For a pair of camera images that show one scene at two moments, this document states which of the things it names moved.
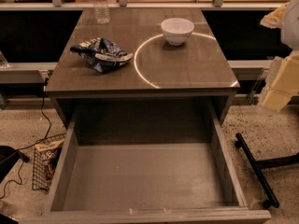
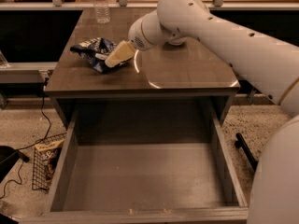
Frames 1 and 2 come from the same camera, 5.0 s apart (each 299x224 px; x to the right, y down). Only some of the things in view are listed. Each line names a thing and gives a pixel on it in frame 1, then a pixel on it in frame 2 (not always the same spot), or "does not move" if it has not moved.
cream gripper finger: (285, 86) → (125, 49)
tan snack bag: (49, 153) does not move
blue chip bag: (102, 54) does not move
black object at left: (8, 157) does not move
